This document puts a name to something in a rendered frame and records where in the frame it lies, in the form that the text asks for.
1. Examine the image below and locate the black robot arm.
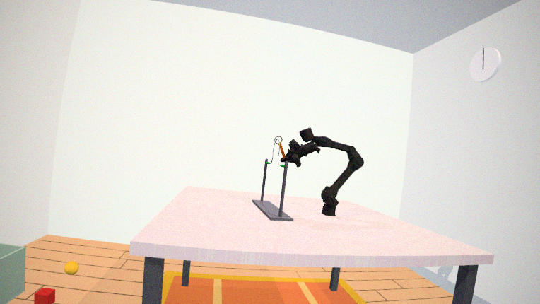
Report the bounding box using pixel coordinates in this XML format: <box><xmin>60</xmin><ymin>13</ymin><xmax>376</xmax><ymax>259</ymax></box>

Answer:
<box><xmin>289</xmin><ymin>127</ymin><xmax>364</xmax><ymax>216</ymax></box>

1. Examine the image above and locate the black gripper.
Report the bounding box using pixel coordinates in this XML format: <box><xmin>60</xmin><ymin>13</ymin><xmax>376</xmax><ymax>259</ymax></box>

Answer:
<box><xmin>280</xmin><ymin>144</ymin><xmax>309</xmax><ymax>168</ymax></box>

